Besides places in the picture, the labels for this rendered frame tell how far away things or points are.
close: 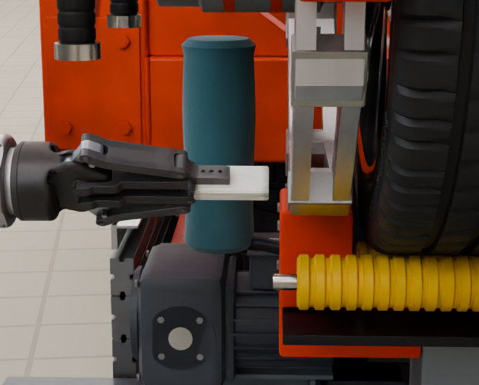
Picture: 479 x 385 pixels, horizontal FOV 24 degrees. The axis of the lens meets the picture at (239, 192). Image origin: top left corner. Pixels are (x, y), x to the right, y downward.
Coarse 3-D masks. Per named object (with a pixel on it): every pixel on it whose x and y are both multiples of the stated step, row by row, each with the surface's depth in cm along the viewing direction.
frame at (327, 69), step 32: (288, 32) 143; (320, 32) 144; (352, 32) 95; (288, 64) 140; (320, 64) 96; (352, 64) 95; (288, 96) 138; (320, 96) 97; (352, 96) 97; (288, 128) 135; (352, 128) 101; (288, 160) 133; (320, 160) 132; (352, 160) 106; (288, 192) 113; (320, 192) 113; (352, 192) 112
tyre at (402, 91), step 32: (416, 0) 88; (448, 0) 88; (416, 32) 89; (448, 32) 89; (416, 64) 91; (448, 64) 90; (416, 96) 92; (448, 96) 92; (384, 128) 100; (416, 128) 94; (448, 128) 94; (384, 160) 101; (416, 160) 96; (448, 160) 97; (384, 192) 102; (416, 192) 100; (448, 192) 101; (384, 224) 106; (416, 224) 104; (448, 224) 104
